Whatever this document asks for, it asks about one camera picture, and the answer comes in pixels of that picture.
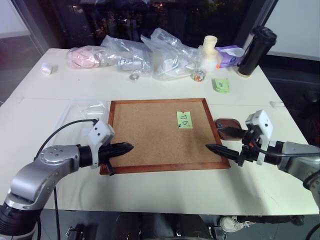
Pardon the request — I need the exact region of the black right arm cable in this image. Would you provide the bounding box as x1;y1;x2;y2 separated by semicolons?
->
254;146;320;159

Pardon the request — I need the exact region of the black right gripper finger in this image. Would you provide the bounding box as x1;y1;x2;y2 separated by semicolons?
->
205;143;243;164
217;126;249;140

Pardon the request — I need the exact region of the small white roll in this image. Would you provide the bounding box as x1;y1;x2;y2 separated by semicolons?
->
40;62;54;75

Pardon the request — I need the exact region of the green sticky note pad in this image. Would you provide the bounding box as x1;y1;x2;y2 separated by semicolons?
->
212;77;231;94

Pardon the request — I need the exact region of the white bottle with cream cap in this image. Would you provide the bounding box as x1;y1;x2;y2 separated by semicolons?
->
199;35;220;74

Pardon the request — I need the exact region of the crumpled clear plastic bag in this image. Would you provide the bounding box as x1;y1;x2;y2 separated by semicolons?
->
99;34;154;74

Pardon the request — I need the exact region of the plastic bag with pink contents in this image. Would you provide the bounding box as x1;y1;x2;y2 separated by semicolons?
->
65;45;119;69

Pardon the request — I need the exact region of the flat clear plastic bag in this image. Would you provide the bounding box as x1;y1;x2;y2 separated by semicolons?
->
59;99;111;126

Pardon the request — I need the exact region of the wooden framed cork board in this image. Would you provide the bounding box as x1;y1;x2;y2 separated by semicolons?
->
99;97;232;176

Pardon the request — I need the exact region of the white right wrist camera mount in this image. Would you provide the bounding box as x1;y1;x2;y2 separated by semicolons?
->
244;109;275;166

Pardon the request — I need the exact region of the black cylindrical flask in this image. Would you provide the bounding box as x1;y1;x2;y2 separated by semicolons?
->
237;25;278;78

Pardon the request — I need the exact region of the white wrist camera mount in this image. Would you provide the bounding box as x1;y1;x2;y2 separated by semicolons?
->
87;119;116;170
244;109;275;166

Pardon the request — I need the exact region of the purple tissue pack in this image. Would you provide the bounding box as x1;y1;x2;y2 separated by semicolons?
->
215;45;246;69

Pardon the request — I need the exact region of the green sticky note with drawings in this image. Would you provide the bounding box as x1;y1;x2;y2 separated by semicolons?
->
176;110;195;130

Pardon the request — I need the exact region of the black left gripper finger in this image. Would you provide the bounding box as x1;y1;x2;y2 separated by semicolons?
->
109;141;135;152
110;147;135;159

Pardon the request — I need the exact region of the small brown wooden dish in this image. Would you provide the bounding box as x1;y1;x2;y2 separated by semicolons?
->
215;118;242;141

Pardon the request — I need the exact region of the grey window frame post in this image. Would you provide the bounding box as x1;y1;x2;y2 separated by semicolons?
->
17;0;64;49
233;0;279;46

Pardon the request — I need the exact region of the large clear bag with cables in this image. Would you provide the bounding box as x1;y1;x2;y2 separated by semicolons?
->
140;27;201;82

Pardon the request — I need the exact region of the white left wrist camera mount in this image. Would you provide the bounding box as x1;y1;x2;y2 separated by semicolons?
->
87;119;116;170

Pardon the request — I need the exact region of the small jar of pushpins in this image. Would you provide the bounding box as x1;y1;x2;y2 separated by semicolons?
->
192;69;207;82

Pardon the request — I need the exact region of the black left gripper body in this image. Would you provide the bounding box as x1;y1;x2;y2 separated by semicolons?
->
97;143;116;177

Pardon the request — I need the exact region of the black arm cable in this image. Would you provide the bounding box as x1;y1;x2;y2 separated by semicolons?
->
254;146;320;159
34;118;101;211

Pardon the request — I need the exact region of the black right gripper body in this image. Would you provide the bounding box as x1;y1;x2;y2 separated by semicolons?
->
237;127;263;168

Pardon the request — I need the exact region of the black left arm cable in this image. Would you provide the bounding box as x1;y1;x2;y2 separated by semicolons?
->
34;118;101;211

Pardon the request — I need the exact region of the white sneaker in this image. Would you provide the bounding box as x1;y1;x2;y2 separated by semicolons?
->
219;215;251;233

